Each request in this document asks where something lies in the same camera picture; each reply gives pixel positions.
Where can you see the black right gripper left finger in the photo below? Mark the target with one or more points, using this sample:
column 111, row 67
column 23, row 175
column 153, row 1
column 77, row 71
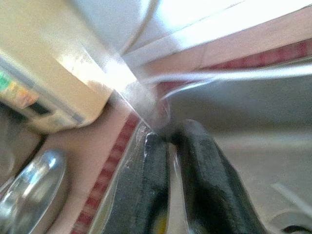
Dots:
column 141, row 185

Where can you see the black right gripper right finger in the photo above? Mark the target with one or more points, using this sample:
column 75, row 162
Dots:
column 207, row 175

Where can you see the shiny steel utensil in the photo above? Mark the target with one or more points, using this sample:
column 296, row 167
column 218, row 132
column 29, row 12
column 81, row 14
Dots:
column 141, row 97

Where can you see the shiny steel bowl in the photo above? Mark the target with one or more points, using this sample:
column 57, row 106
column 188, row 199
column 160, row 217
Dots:
column 31, row 185

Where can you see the steel sink basin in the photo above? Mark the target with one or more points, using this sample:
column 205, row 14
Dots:
column 243, row 122

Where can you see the beige water ionizer machine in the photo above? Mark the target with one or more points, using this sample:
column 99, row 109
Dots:
column 61, row 61

